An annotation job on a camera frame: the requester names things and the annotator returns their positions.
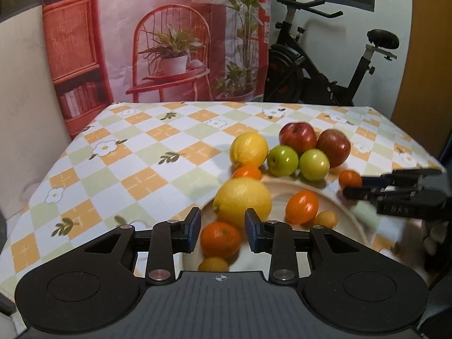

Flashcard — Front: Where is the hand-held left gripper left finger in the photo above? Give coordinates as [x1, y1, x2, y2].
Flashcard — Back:
[83, 207, 203, 286]

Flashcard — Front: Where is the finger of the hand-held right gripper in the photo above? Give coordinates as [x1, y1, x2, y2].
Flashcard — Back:
[342, 186, 389, 203]
[360, 169, 442, 188]

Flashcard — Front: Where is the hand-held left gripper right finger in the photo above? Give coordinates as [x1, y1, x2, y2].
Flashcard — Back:
[244, 208, 364, 286]

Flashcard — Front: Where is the orange tangerine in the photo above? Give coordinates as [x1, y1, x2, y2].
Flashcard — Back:
[201, 221, 242, 259]
[338, 170, 363, 189]
[285, 190, 319, 224]
[232, 165, 262, 181]

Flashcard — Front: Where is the yellow lemon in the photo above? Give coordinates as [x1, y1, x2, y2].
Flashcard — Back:
[229, 132, 270, 168]
[212, 177, 273, 229]

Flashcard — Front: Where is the cream round plate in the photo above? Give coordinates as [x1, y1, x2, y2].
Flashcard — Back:
[182, 177, 380, 272]

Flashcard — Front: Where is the small yellow kumquat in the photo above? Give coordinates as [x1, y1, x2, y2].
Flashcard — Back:
[198, 257, 229, 272]

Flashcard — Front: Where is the small brown kiwi fruit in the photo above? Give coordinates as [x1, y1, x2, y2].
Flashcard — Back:
[312, 210, 338, 229]

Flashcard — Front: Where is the red apple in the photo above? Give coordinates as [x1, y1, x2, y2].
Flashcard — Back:
[279, 122, 317, 155]
[317, 129, 351, 167]

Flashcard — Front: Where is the green apple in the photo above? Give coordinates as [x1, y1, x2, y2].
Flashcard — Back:
[299, 149, 330, 181]
[267, 145, 299, 177]

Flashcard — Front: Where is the person's right hand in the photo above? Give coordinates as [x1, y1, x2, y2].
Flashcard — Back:
[422, 219, 452, 259]

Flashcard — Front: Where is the checkered floral tablecloth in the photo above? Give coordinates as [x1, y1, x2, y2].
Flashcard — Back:
[0, 101, 446, 290]

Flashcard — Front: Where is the wooden door panel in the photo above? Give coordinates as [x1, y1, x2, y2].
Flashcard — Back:
[390, 0, 452, 156]

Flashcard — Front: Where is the black exercise bike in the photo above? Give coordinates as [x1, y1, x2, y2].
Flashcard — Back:
[263, 0, 401, 107]

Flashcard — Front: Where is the printed pink backdrop cloth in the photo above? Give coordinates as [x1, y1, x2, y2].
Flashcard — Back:
[42, 0, 272, 140]

